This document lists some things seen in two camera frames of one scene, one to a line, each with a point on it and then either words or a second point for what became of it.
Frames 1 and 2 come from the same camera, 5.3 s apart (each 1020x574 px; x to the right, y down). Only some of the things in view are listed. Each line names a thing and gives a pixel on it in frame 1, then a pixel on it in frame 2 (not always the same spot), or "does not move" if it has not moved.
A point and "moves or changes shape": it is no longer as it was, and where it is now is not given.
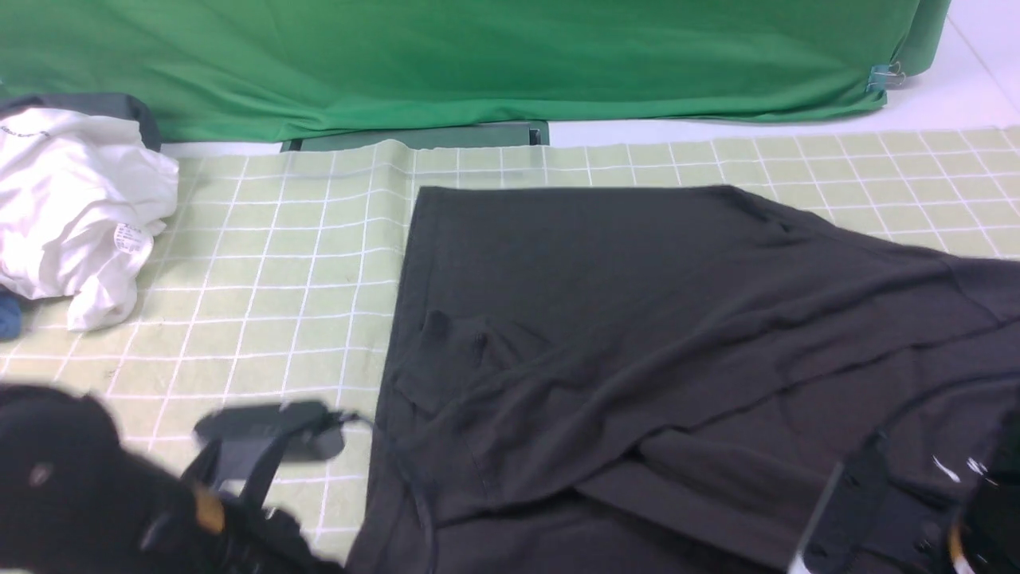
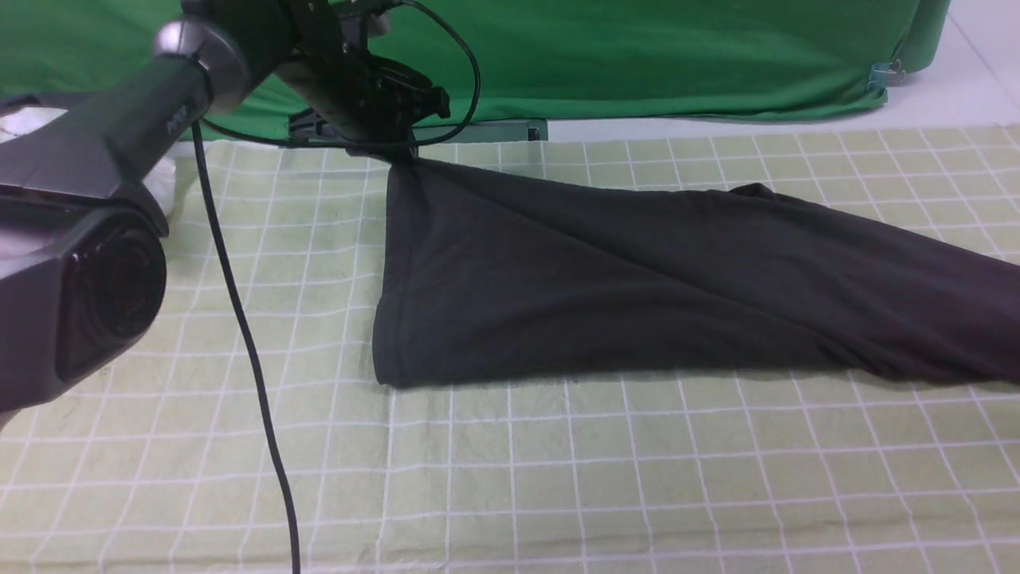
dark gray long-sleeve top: (660, 379) moves or changes shape
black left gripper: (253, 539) -> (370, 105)
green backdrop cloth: (256, 70) does not move
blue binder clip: (885, 76) does not move
